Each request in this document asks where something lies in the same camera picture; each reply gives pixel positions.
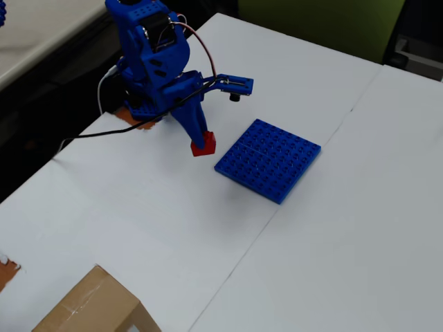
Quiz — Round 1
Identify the blue gripper with motor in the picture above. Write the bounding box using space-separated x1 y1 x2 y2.
160 70 209 150

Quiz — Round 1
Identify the red 2x2 toy block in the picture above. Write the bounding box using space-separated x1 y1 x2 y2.
190 130 217 158

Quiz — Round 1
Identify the blue 8x8 studded baseplate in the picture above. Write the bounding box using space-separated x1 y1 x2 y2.
213 118 322 205

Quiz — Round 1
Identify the green chair back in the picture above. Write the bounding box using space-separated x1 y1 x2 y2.
237 0 406 65

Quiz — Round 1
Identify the white side table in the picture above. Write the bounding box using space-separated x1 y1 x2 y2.
0 0 108 91

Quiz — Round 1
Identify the brown cardboard box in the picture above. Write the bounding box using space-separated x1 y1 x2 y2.
30 264 162 332

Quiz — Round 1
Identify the black and grey chair base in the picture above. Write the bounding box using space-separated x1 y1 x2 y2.
383 0 443 82

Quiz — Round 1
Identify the blue camera mount with lens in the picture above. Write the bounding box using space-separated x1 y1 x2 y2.
202 73 255 103

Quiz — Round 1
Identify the black cable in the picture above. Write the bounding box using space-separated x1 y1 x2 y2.
59 77 226 150

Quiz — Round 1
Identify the red and white servo wire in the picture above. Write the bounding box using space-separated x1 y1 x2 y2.
155 13 218 77

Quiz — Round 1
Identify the white cable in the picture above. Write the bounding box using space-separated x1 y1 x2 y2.
97 65 119 116

